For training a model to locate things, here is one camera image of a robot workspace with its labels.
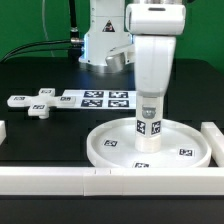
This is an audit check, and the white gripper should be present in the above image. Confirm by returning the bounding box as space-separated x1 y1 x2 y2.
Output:
134 35 176 119

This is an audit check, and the white round table top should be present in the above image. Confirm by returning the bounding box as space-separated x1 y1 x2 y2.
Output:
87 117 211 168

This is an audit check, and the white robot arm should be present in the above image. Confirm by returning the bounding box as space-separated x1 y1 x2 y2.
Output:
80 0 186 120

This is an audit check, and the white marker sheet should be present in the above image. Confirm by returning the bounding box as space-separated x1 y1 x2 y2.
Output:
59 90 136 110

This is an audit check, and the white right fence bar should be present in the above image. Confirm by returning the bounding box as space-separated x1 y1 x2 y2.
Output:
201 122 224 168

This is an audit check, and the white fence bar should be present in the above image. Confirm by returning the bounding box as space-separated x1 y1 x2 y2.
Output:
0 167 224 196
201 122 224 168
0 120 6 145

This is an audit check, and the white cross-shaped table base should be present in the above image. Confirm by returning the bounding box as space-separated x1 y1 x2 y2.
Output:
7 88 76 119

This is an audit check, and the white left fence bar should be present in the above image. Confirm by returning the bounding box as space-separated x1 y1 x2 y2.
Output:
0 120 6 145

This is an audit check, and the white front fence bar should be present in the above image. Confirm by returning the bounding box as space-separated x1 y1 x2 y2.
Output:
0 167 224 196

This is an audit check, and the black cable bundle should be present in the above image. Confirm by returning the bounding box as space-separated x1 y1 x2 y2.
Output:
0 0 85 64

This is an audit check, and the thin white cable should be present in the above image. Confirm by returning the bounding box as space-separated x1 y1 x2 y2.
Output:
41 0 55 58

